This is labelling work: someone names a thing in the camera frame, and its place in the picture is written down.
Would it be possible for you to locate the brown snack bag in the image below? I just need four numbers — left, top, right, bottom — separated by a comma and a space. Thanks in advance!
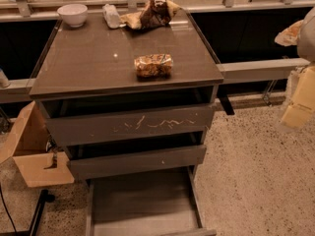
120, 0, 181, 30

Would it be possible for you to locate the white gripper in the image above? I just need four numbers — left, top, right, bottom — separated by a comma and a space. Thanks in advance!
275, 7, 315, 129

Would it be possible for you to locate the black metal stand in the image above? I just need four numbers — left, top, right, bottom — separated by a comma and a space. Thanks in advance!
0, 189, 55, 236

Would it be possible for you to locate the grey drawer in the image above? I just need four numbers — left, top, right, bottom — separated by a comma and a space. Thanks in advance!
37, 101, 215, 147
85, 167, 217, 236
67, 145, 206, 180

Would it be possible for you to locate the grey top drawer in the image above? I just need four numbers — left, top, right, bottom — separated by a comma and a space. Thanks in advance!
37, 101, 215, 147

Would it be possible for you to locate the grey horizontal rail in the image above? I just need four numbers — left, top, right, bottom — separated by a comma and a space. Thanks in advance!
218, 58, 309, 85

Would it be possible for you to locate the white bowl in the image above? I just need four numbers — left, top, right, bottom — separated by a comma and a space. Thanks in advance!
57, 4, 88, 28

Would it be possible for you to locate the grey middle drawer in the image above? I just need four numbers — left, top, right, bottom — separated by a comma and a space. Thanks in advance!
67, 145, 206, 180

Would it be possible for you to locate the grey drawer cabinet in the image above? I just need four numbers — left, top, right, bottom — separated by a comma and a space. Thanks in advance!
29, 9, 225, 182

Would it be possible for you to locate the black cable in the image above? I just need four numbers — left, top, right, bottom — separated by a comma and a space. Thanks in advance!
0, 184, 18, 234

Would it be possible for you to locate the grey bottom drawer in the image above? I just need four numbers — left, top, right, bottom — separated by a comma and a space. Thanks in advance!
85, 167, 217, 236

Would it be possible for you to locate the cardboard box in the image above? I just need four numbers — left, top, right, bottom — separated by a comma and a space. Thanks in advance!
0, 101, 75, 187

